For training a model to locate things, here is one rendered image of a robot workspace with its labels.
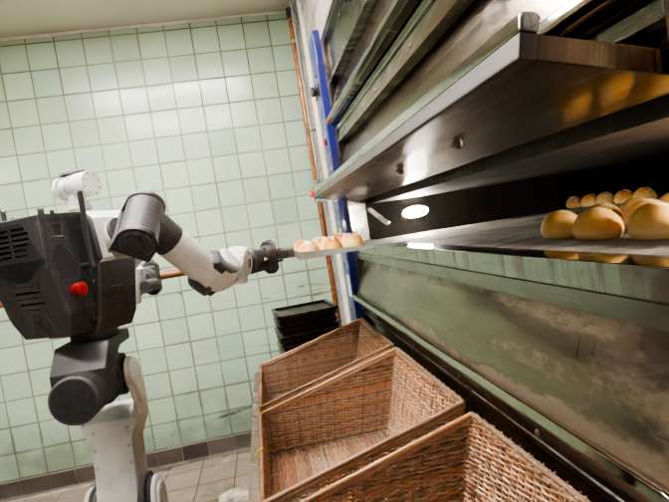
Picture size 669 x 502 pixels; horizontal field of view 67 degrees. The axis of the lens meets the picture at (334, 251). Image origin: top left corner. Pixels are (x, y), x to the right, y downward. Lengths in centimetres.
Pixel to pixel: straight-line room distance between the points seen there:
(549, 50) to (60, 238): 110
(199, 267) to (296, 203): 182
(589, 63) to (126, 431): 134
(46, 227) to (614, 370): 114
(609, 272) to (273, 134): 268
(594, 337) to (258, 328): 258
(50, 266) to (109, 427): 48
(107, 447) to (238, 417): 185
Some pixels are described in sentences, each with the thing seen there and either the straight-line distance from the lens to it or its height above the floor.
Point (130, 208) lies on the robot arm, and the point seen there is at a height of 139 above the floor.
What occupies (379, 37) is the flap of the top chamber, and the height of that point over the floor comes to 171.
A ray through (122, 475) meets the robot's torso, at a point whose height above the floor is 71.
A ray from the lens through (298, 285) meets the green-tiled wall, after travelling 316.
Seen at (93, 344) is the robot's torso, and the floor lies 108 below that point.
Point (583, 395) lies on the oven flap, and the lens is 80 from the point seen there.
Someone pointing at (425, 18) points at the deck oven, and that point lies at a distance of 117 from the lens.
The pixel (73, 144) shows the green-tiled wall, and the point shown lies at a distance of 335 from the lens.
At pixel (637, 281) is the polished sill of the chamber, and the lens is 66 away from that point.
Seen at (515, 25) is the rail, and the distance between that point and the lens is 54.
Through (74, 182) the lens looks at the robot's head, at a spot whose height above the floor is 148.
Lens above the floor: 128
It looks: 3 degrees down
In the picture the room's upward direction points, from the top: 9 degrees counter-clockwise
